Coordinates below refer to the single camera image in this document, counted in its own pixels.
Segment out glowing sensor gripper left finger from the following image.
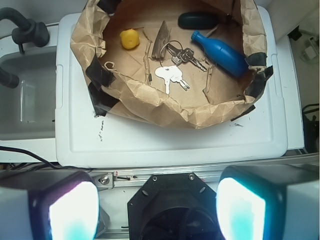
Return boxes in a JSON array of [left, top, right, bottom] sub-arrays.
[[0, 170, 99, 240]]

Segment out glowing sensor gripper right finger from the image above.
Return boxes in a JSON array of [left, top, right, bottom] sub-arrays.
[[216, 164, 320, 240]]

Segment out yellow rubber duck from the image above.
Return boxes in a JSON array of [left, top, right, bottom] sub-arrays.
[[119, 29, 140, 50]]

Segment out white plastic bin lid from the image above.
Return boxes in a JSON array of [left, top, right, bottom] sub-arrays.
[[55, 7, 288, 169]]

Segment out grey plastic tub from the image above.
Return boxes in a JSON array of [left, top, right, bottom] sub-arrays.
[[0, 46, 57, 141]]

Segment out black tape patch right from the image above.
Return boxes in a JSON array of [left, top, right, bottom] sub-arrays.
[[244, 52, 274, 102]]

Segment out black tape patch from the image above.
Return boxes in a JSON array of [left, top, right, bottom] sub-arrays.
[[85, 55, 116, 91], [244, 52, 274, 102]]

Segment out black tape patch left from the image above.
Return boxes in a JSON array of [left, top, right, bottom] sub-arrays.
[[85, 55, 116, 91]]

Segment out blue plastic bottle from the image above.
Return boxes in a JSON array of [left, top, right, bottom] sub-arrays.
[[191, 30, 249, 78]]

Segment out white plastic toy keys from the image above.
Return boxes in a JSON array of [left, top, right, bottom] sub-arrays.
[[154, 65, 190, 95]]

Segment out crumpled brown paper bag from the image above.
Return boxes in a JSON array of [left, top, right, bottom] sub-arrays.
[[70, 0, 268, 129]]

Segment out white power adapter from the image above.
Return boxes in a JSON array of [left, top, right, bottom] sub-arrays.
[[300, 37, 320, 62]]

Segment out brown wood piece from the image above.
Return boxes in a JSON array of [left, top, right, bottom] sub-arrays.
[[151, 20, 171, 60]]

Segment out dark oval glasses case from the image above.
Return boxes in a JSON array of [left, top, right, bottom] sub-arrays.
[[177, 11, 219, 30]]

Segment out black cable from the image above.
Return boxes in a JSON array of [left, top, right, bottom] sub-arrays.
[[0, 146, 91, 172]]

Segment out aluminium frame rail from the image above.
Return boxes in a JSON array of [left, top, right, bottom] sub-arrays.
[[89, 153, 320, 190]]

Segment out black octagonal mount plate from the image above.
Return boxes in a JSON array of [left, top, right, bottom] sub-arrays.
[[127, 172, 224, 240]]

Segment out silver key bunch on ring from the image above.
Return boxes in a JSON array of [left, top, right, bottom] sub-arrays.
[[159, 40, 208, 72]]

